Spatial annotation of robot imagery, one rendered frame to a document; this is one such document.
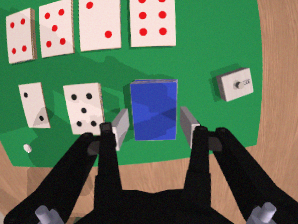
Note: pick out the green felt mat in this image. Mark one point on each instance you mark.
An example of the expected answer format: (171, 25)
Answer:
(213, 37)

